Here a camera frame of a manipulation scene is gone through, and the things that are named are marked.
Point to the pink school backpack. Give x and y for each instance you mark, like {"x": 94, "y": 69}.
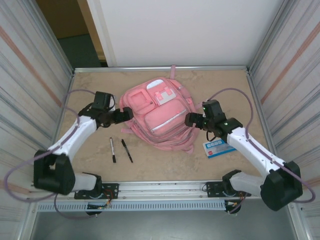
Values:
{"x": 162, "y": 117}

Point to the blue white card packet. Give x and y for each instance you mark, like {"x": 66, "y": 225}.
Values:
{"x": 217, "y": 150}

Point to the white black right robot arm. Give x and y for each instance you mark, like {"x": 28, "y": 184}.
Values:
{"x": 252, "y": 150}

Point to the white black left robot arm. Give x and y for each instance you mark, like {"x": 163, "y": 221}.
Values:
{"x": 72, "y": 135}

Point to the black marker pen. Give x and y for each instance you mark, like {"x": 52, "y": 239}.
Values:
{"x": 127, "y": 150}

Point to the white barrel marker pen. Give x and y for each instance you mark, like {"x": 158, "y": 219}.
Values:
{"x": 112, "y": 150}

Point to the small circuit board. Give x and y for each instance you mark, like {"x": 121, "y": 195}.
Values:
{"x": 98, "y": 206}

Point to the corrugated side panel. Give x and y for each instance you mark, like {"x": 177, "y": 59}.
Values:
{"x": 25, "y": 75}
{"x": 287, "y": 75}

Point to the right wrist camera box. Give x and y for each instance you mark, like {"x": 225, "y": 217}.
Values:
{"x": 213, "y": 108}

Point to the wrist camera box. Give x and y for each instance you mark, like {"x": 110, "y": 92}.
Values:
{"x": 102, "y": 100}
{"x": 213, "y": 108}

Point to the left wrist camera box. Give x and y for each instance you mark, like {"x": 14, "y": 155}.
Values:
{"x": 102, "y": 100}

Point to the aluminium table edge rail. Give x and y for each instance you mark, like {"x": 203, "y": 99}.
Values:
{"x": 112, "y": 69}

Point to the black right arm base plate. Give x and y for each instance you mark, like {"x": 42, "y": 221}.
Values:
{"x": 212, "y": 190}

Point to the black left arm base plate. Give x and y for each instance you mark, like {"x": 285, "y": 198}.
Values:
{"x": 111, "y": 190}

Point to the aluminium mounting rail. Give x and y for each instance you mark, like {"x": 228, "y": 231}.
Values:
{"x": 162, "y": 190}

